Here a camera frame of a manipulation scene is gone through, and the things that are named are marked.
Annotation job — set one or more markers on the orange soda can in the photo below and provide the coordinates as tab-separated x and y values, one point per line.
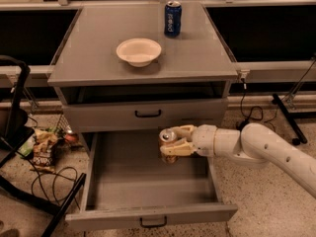
167	137

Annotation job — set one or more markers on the open grey middle drawer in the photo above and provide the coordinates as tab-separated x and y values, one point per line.
129	186

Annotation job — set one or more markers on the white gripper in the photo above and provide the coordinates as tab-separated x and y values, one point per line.
203	137

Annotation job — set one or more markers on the blue pepsi can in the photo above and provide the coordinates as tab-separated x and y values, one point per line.
173	15

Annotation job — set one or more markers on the green snack bag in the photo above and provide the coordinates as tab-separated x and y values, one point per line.
27	148

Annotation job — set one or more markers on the black metal stand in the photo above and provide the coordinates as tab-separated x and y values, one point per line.
14	135

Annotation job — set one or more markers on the small can on floor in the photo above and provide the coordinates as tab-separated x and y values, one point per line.
71	138

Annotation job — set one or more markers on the white paper bowl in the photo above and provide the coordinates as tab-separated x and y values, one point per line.
139	52

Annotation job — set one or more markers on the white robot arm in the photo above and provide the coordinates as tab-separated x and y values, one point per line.
254	146

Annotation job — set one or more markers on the grey drawer cabinet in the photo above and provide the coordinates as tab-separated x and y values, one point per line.
119	77

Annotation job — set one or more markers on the closed grey top drawer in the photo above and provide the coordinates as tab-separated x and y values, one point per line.
144	115

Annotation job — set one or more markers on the brown chip bag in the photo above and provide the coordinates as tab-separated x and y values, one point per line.
43	151

